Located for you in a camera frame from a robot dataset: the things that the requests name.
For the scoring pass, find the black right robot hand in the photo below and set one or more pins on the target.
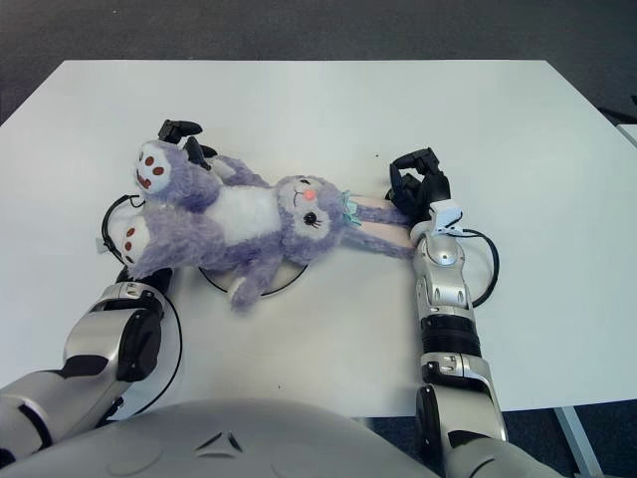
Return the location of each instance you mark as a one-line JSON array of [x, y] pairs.
[[423, 189]]

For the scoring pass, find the white plate with black rim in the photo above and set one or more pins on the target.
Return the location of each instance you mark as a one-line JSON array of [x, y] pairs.
[[278, 284]]

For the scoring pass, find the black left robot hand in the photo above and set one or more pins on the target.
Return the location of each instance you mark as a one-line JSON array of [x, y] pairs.
[[191, 144]]

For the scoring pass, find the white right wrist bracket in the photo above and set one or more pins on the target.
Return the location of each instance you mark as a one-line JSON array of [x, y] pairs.
[[445, 214]]

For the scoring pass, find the white table frame leg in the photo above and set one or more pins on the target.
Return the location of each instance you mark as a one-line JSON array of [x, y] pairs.
[[572, 438]]

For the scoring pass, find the purple plush bunny doll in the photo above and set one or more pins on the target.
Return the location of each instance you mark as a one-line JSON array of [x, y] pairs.
[[239, 219]]

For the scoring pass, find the grey robot torso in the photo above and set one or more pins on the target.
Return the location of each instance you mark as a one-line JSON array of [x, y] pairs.
[[224, 438]]

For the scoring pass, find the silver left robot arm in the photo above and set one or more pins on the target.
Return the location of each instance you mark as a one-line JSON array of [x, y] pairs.
[[99, 343]]

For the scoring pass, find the white board corner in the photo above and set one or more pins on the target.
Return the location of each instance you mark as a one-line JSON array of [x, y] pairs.
[[628, 133]]

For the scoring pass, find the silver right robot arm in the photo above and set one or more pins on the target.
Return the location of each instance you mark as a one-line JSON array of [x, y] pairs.
[[448, 323]]

